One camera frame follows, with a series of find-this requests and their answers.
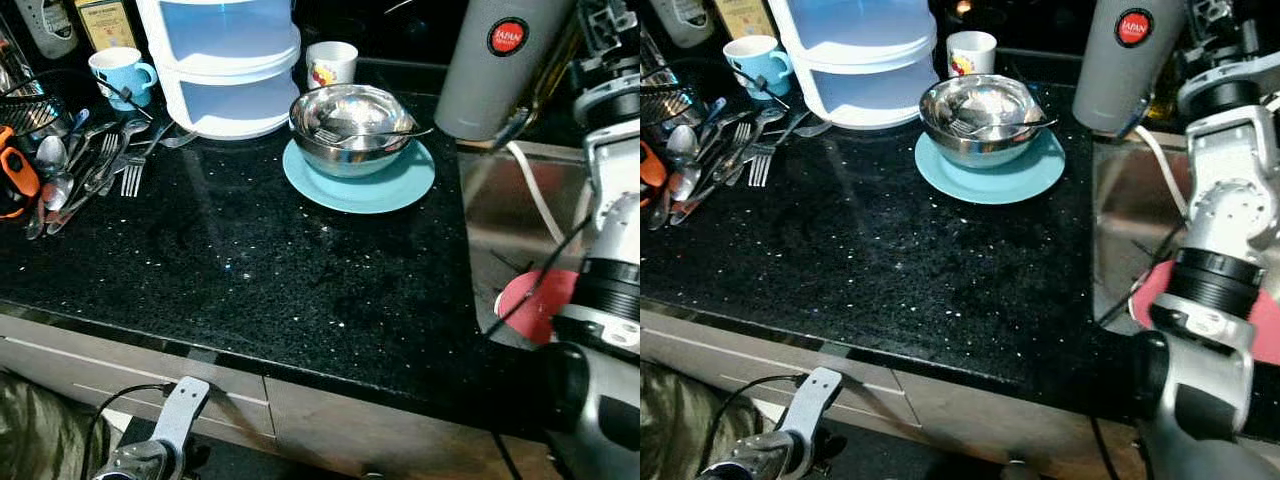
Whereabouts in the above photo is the olive green bag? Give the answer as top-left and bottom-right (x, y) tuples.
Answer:
(640, 360), (726, 480)
(0, 370), (106, 480)

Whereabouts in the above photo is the grey plastic bottle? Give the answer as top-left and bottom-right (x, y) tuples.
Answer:
(650, 0), (716, 49)
(15, 0), (81, 59)

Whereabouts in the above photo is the black floor mat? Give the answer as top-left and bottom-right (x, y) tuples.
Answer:
(830, 430), (1011, 480)
(120, 418), (376, 480)

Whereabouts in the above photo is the black wire dish rack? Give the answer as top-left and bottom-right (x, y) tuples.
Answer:
(640, 30), (701, 126)
(0, 20), (63, 136)

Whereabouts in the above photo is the pink plate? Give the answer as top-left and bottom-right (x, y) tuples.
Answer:
(1128, 260), (1280, 366)
(494, 268), (583, 347)

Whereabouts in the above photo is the steel spoon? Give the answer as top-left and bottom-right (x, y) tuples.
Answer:
(40, 172), (76, 236)
(25, 135), (69, 241)
(668, 165), (703, 223)
(660, 125), (699, 226)

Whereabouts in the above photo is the beige cabinet drawer front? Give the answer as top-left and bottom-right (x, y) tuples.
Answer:
(640, 305), (906, 431)
(0, 312), (273, 441)

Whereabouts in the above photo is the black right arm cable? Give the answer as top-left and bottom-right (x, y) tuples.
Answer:
(480, 215), (601, 341)
(1095, 225), (1193, 326)

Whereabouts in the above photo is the yellow oil bottle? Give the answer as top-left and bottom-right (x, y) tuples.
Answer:
(528, 25), (583, 129)
(1145, 55), (1186, 126)

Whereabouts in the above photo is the light blue plate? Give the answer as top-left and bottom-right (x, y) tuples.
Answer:
(282, 136), (437, 215)
(914, 128), (1067, 206)

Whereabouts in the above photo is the white stacked food container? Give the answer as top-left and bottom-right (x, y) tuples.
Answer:
(135, 0), (301, 140)
(768, 0), (939, 131)

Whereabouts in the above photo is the yellow printed carton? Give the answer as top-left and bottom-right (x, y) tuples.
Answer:
(75, 0), (141, 51)
(712, 0), (781, 41)

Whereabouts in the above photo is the white printed cup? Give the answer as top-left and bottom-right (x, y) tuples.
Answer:
(306, 41), (359, 89)
(946, 31), (998, 79)

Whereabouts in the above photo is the blue ceramic mug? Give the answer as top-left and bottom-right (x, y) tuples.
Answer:
(723, 36), (794, 99)
(88, 47), (159, 111)

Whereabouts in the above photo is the grey thermos red label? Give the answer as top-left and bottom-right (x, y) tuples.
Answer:
(435, 0), (579, 142)
(1072, 0), (1189, 136)

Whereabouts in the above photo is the thin white hose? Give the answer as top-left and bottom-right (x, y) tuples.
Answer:
(1133, 125), (1191, 219)
(505, 140), (569, 246)

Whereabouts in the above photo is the beige cabinet door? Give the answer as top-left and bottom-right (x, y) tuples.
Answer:
(895, 365), (1151, 480)
(265, 375), (561, 480)

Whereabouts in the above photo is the stainless steel bowl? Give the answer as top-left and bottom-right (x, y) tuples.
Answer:
(919, 74), (1046, 169)
(289, 84), (417, 179)

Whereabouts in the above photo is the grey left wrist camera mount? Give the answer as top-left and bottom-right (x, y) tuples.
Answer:
(150, 377), (212, 453)
(785, 367), (844, 446)

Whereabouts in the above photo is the stainless steel sink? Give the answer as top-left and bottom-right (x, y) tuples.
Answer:
(457, 140), (601, 351)
(1092, 135), (1201, 336)

